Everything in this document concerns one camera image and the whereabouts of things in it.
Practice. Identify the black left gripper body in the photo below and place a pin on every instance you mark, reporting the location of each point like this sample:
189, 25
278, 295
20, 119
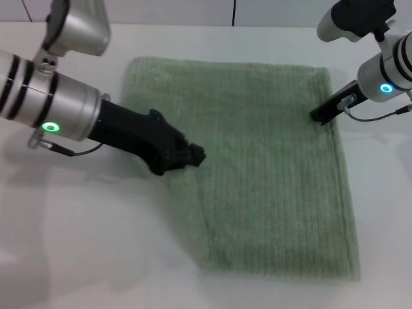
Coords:
135, 135

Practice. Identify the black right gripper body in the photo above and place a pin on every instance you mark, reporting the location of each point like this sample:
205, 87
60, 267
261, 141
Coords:
333, 106

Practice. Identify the dark vertical wall strip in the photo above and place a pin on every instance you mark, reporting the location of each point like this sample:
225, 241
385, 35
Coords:
234, 13

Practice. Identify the green ribbed towel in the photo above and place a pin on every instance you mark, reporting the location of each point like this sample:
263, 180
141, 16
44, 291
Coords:
264, 161

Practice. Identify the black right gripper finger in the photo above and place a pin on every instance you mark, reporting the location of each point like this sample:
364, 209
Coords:
322, 119

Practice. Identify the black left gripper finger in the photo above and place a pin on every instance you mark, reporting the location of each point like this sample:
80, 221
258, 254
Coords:
191, 162
197, 152

